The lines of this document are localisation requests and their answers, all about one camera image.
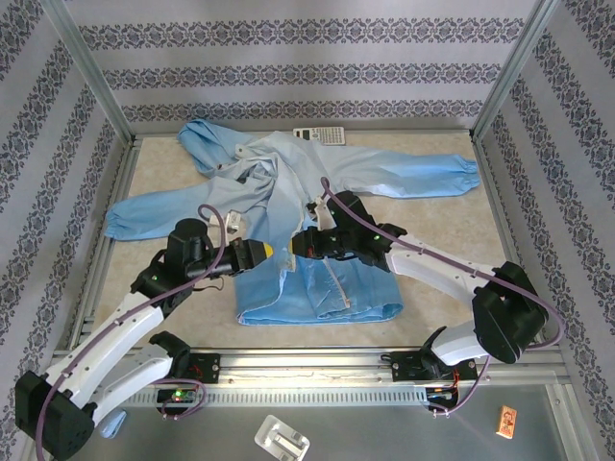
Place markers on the light blue zip jacket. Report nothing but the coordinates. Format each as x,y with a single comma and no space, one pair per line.
375,173

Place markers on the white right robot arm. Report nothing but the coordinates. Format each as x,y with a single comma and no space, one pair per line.
432,269

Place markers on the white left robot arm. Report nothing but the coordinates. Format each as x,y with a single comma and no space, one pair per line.
120,326

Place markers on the white calculator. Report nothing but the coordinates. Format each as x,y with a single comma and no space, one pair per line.
321,135

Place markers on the circuit board with green light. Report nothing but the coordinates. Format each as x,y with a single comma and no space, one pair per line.
179,395

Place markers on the small blue cloth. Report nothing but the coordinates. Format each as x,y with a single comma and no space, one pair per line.
113,425

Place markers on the small orange printed box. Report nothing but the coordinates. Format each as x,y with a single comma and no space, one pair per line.
508,421

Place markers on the aluminium side rail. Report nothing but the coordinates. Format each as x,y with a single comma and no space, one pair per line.
113,230

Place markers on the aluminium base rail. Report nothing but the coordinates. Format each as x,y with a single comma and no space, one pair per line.
312,367

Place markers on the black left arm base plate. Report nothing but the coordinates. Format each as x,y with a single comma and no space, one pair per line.
206,367

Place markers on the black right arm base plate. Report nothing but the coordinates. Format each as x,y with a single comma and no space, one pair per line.
408,367

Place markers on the silver metal bracket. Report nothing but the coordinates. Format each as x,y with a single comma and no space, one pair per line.
281,439

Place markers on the aluminium frame post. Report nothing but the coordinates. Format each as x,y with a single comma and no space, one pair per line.
519,67
91,67

